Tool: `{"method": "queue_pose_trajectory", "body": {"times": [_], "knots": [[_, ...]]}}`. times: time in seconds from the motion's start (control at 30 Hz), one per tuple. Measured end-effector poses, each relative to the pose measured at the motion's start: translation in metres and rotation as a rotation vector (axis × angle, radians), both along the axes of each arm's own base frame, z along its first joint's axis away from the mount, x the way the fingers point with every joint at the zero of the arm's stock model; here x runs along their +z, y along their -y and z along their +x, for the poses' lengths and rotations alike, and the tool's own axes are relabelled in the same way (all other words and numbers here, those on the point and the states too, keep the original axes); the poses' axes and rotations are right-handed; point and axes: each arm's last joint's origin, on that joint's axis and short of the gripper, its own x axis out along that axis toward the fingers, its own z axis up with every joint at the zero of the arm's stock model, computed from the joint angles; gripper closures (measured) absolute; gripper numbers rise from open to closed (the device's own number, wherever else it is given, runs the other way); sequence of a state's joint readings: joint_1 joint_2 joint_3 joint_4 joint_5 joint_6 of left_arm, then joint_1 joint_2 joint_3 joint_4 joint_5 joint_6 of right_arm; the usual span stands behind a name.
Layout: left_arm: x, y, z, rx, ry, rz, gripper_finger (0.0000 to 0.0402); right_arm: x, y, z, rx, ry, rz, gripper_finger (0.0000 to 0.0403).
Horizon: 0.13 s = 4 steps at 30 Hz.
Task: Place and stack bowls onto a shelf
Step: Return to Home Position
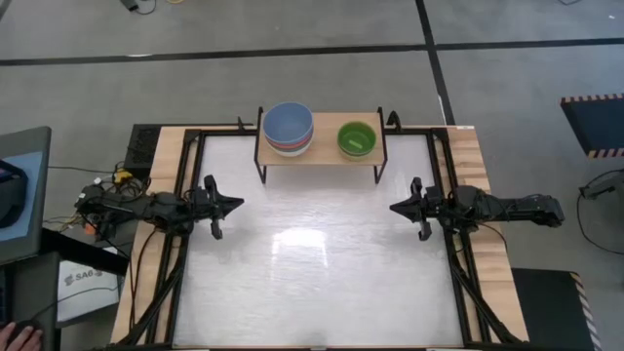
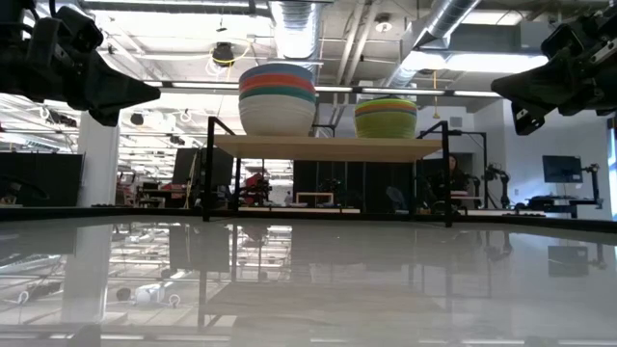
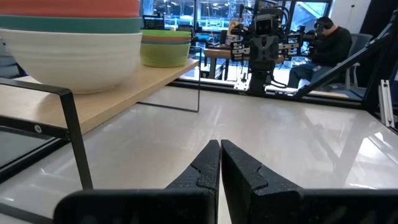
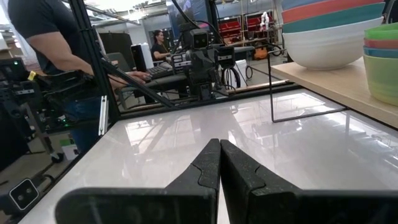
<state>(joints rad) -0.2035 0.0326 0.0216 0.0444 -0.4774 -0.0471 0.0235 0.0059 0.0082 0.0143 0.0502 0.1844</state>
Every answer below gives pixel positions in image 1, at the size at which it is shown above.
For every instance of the black frame clamp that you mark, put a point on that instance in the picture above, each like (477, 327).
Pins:
(394, 122)

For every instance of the black metal table frame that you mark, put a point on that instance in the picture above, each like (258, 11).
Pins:
(175, 317)

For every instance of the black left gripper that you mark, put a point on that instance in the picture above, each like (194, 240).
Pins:
(205, 207)

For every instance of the green plastic bowl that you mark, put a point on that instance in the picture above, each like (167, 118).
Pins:
(348, 134)

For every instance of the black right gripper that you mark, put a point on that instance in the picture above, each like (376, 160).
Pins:
(431, 207)

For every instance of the black side desk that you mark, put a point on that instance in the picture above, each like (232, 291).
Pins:
(83, 251)

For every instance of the white paper with print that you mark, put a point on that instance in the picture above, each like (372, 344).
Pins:
(83, 292)

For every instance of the teal plastic bowl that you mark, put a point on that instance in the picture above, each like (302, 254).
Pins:
(294, 148)

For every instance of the blue plastic bowl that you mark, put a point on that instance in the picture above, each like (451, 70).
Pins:
(287, 122)

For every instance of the black computer mouse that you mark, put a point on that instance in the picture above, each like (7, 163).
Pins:
(25, 325)

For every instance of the orange connector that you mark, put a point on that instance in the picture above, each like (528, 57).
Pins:
(89, 229)

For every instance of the dark mat with hazard stripes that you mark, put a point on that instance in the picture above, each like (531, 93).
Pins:
(546, 312)
(595, 122)

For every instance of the person's hand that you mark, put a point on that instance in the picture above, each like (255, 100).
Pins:
(19, 341)

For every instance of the wooden shelf with black frame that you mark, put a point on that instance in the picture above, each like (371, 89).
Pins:
(326, 146)

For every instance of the grey floor device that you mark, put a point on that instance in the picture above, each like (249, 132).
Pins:
(602, 185)

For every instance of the white plastic bowl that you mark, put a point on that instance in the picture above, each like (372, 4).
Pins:
(292, 153)

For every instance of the yellow plug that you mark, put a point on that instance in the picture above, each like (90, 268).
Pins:
(123, 176)

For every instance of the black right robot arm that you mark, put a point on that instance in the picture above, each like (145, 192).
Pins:
(512, 209)

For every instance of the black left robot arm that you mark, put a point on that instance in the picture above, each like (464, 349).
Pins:
(146, 207)

